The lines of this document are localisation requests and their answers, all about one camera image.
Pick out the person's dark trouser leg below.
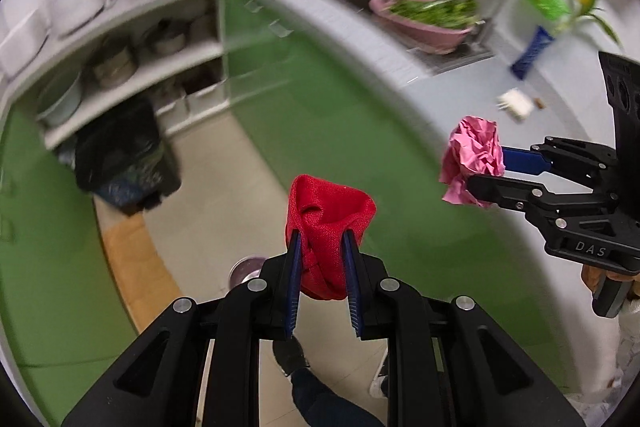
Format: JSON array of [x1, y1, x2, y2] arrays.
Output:
[[290, 367, 386, 427]]

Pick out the person's right hand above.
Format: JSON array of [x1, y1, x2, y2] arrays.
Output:
[[581, 264, 640, 295]]

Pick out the red cloth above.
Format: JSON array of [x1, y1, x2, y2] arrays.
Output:
[[285, 174, 377, 302]]

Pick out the pink paper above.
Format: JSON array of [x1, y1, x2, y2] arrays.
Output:
[[439, 116, 506, 208]]

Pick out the blue glass vase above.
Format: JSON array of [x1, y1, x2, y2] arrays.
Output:
[[510, 26, 556, 80]]

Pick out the steel bowl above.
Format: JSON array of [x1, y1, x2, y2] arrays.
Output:
[[227, 256, 268, 293]]

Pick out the pink colander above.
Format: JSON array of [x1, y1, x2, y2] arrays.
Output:
[[369, 0, 481, 55]]

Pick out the green leafy plant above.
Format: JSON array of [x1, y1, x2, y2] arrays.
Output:
[[555, 0, 623, 48]]

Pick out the leafy greens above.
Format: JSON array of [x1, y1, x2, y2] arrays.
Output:
[[387, 0, 478, 28]]

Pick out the brown floor mat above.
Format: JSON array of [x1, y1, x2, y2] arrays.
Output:
[[92, 197, 188, 338]]

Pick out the pale green basin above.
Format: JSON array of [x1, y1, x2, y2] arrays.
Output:
[[35, 69, 83, 128]]

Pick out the steel pot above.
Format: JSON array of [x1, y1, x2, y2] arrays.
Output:
[[145, 21, 188, 55], [92, 47, 138, 88]]

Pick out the green cabinet front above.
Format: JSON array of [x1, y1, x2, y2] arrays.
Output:
[[220, 0, 571, 393], [0, 107, 138, 427]]

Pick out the white storage boxes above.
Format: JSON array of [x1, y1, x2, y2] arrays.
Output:
[[155, 82, 223, 132]]

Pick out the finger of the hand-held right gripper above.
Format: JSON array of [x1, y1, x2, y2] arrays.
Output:
[[465, 174, 621, 239], [500, 136, 621, 188]]

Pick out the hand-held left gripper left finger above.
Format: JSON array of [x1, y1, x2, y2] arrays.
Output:
[[60, 229, 303, 427]]

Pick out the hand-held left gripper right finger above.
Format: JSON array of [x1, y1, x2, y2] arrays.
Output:
[[341, 229, 586, 427]]

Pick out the black trash bin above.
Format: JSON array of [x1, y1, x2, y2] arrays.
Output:
[[74, 99, 182, 217]]

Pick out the white shelf unit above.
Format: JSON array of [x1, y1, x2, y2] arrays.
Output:
[[0, 0, 226, 152]]

